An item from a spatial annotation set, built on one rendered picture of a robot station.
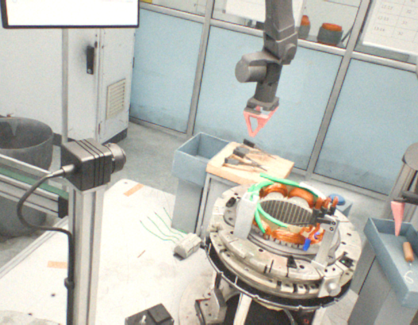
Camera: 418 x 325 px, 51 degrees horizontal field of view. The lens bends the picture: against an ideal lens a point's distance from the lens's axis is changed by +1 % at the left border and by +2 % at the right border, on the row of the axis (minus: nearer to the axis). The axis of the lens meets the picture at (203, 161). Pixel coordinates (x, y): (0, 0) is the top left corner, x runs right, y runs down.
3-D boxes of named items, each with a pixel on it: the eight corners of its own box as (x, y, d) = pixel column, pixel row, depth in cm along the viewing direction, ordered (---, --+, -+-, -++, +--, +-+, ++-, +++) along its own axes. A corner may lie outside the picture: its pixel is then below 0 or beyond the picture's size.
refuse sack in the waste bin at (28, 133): (-43, 194, 226) (-51, 133, 210) (12, 164, 259) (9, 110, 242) (19, 219, 217) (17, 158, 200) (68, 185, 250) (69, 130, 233)
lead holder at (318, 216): (307, 223, 77) (312, 208, 76) (312, 213, 81) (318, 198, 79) (328, 231, 76) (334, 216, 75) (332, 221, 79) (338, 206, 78)
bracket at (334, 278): (312, 290, 84) (320, 269, 81) (327, 287, 85) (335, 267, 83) (318, 297, 82) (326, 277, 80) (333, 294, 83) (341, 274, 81)
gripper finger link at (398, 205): (419, 244, 91) (430, 201, 90) (383, 234, 95) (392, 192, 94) (423, 240, 97) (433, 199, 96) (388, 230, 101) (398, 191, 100)
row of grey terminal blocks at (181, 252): (182, 263, 124) (184, 251, 122) (169, 254, 126) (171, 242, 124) (202, 247, 131) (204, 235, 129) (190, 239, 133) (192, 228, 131)
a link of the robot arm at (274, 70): (288, 60, 113) (274, 54, 117) (268, 61, 109) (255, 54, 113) (282, 86, 116) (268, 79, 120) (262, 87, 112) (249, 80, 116)
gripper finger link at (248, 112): (237, 135, 119) (244, 103, 114) (246, 127, 125) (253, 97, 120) (261, 143, 117) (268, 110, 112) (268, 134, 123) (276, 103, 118)
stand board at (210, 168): (205, 171, 119) (206, 164, 118) (231, 147, 135) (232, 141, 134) (274, 197, 113) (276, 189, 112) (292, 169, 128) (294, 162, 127)
